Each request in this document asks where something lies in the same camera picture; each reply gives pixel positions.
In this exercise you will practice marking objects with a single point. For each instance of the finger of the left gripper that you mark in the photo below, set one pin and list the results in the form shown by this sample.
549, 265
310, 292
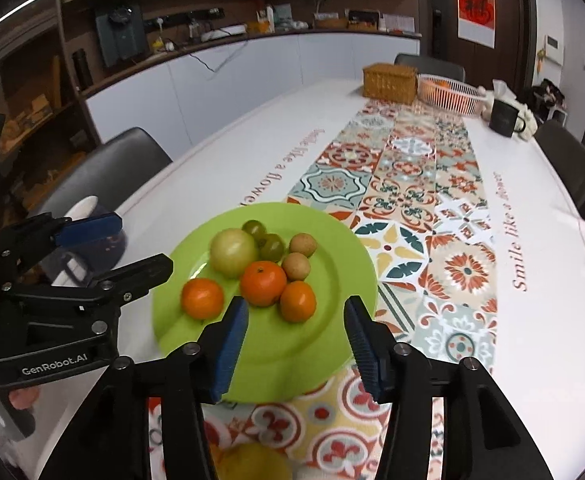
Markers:
25, 244
107, 292

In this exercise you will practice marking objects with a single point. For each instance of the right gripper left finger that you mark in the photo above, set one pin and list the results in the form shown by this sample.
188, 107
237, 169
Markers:
108, 438

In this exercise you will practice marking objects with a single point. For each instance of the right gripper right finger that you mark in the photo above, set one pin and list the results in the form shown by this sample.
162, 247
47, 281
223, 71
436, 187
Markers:
484, 437

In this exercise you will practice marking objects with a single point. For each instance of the large green apple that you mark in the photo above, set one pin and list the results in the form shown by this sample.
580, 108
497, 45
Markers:
231, 251

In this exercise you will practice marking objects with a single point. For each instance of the orange tangerine with stem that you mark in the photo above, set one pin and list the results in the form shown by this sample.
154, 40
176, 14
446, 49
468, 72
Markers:
262, 283

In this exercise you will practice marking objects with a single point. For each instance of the small green fruit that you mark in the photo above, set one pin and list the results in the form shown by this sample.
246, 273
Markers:
271, 248
255, 229

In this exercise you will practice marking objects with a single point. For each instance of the small orange tangerine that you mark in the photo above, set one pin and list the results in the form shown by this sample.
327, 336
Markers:
298, 302

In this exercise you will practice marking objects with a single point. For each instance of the brown longan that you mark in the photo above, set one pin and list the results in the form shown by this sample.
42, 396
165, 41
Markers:
296, 266
303, 243

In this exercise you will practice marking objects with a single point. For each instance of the person's left hand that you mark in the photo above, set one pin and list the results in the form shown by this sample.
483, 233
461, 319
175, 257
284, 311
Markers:
2, 394

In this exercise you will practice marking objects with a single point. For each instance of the dark blue mug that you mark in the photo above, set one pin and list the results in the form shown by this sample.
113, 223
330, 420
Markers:
81, 262

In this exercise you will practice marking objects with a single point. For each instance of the grey chair near left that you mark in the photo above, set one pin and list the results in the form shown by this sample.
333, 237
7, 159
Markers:
113, 172

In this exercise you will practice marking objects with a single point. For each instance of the grey chair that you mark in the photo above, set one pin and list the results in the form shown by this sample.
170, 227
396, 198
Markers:
113, 172
567, 156

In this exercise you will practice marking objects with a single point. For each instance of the large yellow-green pear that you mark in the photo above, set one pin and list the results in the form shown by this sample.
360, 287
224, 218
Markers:
250, 461

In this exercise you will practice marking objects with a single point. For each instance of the patterned table runner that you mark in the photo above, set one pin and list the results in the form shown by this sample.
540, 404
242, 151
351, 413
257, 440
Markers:
405, 180

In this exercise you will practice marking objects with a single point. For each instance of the grey chair right far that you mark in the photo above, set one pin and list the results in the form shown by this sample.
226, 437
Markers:
567, 156

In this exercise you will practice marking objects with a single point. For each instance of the black mug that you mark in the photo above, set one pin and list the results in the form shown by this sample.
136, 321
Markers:
505, 119

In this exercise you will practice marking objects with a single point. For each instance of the woven wicker box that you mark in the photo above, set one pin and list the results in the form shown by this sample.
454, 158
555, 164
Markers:
390, 82

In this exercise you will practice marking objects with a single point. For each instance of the grey chair far end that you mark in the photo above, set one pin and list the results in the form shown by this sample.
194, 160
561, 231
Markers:
432, 66

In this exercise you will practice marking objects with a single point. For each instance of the red fu door poster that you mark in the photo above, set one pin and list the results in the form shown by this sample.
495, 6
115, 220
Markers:
477, 21

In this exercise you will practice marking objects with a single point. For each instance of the wire fruit basket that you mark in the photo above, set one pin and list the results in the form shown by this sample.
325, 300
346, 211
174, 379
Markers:
450, 95

